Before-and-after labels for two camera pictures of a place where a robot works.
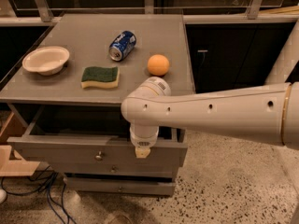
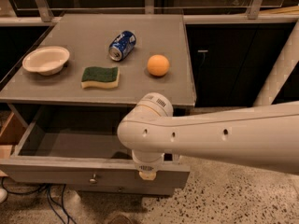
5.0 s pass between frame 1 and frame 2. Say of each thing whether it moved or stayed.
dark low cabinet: stayed
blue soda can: stayed
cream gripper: moved
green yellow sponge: stayed
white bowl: stayed
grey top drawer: moved
